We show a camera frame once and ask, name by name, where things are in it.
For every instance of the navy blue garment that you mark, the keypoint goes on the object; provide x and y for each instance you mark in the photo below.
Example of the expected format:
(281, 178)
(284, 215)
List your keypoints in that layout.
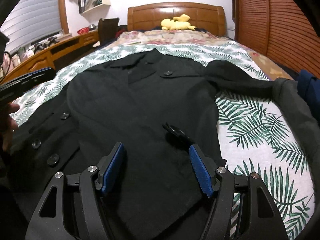
(308, 87)

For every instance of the grey window blind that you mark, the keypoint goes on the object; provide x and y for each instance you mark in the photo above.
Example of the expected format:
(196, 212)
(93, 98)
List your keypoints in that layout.
(30, 21)

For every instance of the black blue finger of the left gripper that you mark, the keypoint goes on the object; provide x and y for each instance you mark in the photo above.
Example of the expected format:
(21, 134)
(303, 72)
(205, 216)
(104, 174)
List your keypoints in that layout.
(15, 88)

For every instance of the grey garment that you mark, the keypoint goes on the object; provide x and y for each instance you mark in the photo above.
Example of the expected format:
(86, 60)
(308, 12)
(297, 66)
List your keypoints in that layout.
(303, 125)

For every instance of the palm leaf print bedsheet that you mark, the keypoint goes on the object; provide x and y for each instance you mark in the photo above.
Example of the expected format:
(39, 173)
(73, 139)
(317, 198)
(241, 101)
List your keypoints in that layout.
(254, 135)

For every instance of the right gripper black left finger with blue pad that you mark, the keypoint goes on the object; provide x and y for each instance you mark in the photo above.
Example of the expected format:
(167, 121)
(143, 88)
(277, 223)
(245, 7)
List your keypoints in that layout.
(48, 220)

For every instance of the black button-up coat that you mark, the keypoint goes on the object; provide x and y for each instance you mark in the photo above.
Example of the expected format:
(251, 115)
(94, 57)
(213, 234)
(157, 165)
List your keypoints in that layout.
(129, 100)

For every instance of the red bowl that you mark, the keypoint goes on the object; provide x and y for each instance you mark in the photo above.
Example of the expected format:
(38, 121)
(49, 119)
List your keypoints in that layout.
(83, 31)

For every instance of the yellow plush toy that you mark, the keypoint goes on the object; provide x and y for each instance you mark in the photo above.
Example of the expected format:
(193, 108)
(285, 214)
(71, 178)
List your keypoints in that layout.
(177, 23)

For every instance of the wooden headboard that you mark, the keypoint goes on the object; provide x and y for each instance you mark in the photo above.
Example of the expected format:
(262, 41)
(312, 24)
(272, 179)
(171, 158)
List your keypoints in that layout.
(208, 17)

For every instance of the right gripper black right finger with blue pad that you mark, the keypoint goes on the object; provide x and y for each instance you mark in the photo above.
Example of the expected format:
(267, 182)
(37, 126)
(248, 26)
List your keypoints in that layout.
(258, 216)

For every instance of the person's left hand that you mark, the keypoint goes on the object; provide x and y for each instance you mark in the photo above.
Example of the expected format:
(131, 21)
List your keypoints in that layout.
(8, 124)

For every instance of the floral quilt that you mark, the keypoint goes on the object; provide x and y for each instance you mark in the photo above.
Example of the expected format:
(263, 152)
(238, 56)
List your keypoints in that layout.
(168, 37)

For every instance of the dark desk chair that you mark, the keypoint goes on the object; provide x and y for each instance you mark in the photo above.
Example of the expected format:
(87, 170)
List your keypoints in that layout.
(107, 29)

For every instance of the wooden louvered wardrobe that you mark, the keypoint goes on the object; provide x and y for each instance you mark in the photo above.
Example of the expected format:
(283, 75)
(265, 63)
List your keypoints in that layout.
(279, 30)

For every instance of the wooden desk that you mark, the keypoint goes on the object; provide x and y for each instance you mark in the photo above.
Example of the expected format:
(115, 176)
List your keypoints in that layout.
(56, 56)

